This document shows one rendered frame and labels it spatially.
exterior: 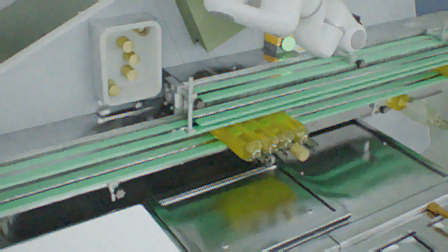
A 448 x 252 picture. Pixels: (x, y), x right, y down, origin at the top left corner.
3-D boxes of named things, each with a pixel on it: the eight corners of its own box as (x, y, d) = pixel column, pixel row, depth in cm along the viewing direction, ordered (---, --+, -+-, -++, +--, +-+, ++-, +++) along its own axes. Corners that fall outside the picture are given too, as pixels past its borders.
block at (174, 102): (161, 106, 168) (173, 116, 162) (161, 77, 163) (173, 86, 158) (172, 104, 169) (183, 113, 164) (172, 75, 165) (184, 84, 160)
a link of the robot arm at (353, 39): (325, 35, 132) (342, -2, 131) (295, 27, 140) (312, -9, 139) (361, 58, 142) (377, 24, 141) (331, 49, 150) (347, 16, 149)
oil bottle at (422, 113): (386, 106, 219) (441, 136, 200) (387, 93, 216) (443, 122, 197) (396, 101, 221) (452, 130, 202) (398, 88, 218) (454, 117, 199)
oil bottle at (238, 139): (208, 132, 173) (248, 165, 158) (209, 116, 171) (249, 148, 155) (223, 127, 176) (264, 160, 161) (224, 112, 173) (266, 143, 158)
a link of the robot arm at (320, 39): (295, -24, 124) (328, 8, 142) (270, 29, 125) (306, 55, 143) (328, -14, 120) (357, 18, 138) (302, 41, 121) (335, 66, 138)
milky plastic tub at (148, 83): (93, 95, 160) (105, 108, 154) (87, 20, 149) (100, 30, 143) (148, 83, 169) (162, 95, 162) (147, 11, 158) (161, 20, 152)
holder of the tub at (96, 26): (94, 111, 163) (105, 122, 158) (88, 20, 150) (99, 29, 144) (148, 99, 172) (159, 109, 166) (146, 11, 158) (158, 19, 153)
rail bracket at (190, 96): (173, 122, 163) (195, 141, 154) (173, 68, 155) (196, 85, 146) (182, 119, 165) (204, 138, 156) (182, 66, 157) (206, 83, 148)
